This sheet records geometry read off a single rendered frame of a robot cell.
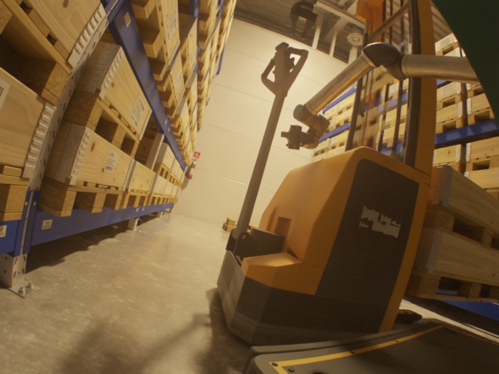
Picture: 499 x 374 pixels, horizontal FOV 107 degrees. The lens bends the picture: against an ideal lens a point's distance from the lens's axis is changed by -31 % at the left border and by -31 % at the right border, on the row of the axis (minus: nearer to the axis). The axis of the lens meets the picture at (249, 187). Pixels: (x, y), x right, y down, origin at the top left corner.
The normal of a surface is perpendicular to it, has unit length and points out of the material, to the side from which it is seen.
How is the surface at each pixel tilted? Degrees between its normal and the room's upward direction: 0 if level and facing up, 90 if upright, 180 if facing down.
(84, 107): 90
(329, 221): 90
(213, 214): 90
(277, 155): 90
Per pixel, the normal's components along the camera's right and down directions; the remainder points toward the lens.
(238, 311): -0.53, -0.24
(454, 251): 0.19, -0.04
